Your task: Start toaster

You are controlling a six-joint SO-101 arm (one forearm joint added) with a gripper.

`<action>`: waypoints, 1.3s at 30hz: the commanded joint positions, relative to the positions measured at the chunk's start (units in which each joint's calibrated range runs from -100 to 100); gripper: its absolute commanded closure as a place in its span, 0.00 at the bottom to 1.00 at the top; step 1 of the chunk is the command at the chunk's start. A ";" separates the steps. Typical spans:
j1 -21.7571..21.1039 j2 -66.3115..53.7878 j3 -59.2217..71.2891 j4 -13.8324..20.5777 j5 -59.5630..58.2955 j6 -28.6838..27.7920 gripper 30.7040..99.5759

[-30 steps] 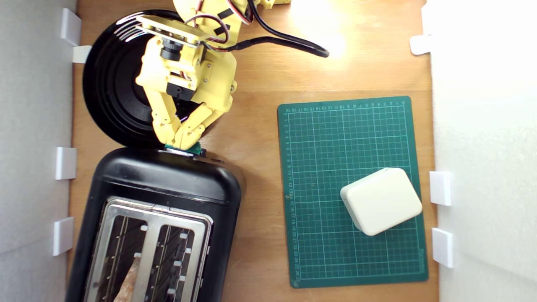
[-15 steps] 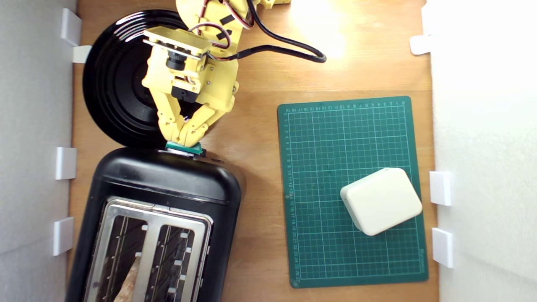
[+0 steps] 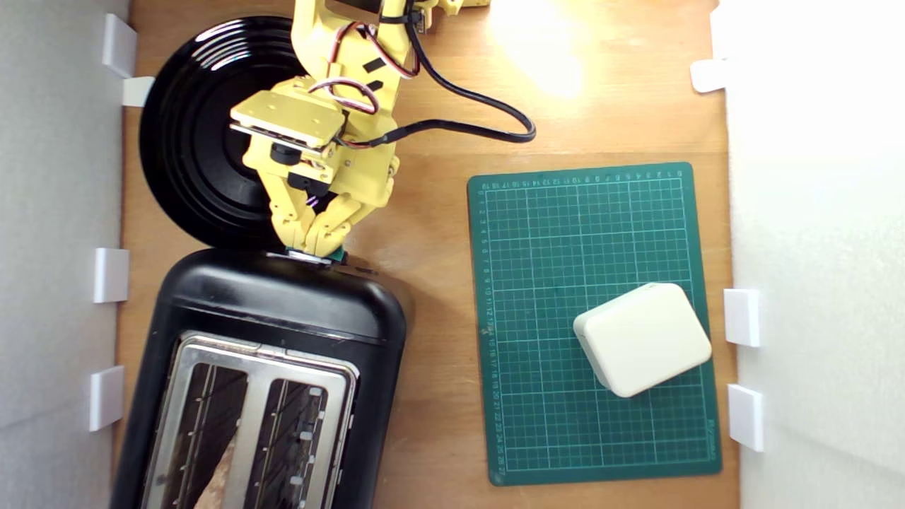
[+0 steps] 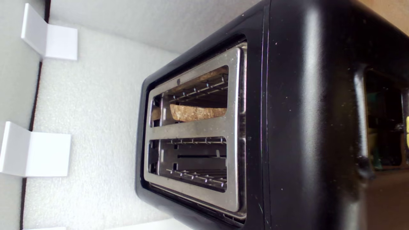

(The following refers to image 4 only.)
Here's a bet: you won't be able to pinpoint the black two-slot toaster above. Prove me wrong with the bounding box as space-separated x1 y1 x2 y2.
135 0 409 230

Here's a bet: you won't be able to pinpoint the brown bread slice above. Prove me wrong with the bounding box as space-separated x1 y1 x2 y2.
150 104 228 123

